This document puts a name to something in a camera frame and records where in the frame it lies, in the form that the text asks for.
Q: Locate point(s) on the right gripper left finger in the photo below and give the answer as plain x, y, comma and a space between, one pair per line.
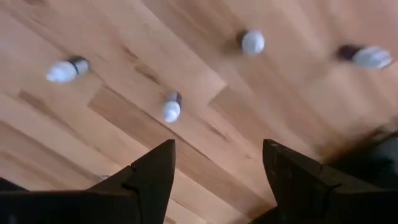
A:
152, 186

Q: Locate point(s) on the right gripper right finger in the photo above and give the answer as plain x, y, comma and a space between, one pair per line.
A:
295, 186

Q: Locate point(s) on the small dark food coloring bottle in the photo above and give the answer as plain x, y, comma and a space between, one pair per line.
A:
171, 110
373, 57
253, 42

